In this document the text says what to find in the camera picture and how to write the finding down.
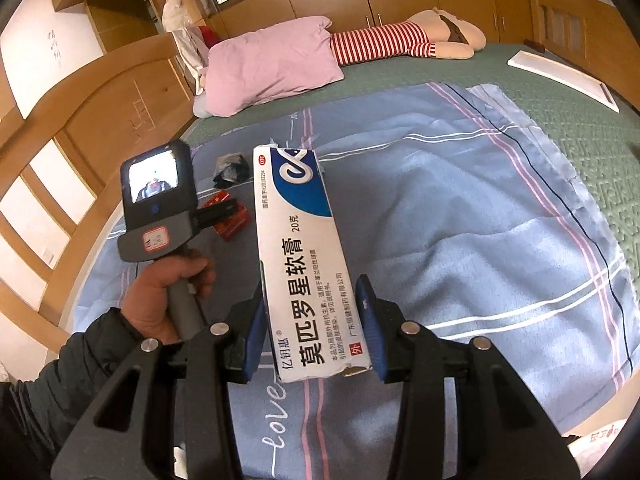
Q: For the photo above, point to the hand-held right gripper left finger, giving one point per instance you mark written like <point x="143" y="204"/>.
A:
<point x="255" y="330"/>

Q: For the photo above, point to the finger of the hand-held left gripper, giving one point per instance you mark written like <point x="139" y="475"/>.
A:
<point x="217" y="212"/>

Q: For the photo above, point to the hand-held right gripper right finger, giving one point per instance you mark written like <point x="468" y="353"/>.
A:
<point x="367" y="320"/>

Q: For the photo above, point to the red box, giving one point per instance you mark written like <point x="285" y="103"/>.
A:
<point x="232" y="226"/>

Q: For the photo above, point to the white blue ointment box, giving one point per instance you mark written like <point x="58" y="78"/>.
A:
<point x="305" y="270"/>

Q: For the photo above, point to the person's left forearm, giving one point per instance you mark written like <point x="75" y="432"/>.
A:
<point x="60" y="375"/>

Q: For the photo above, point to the person's left hand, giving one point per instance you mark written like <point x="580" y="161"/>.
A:
<point x="145" y="305"/>

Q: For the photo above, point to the dark crumpled bag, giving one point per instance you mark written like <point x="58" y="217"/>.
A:
<point x="230" y="170"/>

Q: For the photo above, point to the blue striped blanket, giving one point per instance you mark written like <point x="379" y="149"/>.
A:
<point x="450" y="260"/>

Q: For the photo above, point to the light blue pillow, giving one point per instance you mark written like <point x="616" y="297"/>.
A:
<point x="201" y="107"/>

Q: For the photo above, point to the pink pillow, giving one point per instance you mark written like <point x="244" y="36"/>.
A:
<point x="270" y="65"/>

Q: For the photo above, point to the white red cloth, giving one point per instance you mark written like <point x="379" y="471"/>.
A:
<point x="192" y="47"/>

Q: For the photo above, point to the striped plush doll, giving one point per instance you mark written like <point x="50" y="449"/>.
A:
<point x="380" y="42"/>

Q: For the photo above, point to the white printed bag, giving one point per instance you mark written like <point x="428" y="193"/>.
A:
<point x="595" y="455"/>

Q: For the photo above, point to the green bed cover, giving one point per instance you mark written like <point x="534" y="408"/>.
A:
<point x="575" y="150"/>

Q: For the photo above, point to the white flat board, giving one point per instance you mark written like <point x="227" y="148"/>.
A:
<point x="555" y="72"/>

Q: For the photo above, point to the wooden bed footboard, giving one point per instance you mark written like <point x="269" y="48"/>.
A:
<point x="565" y="30"/>

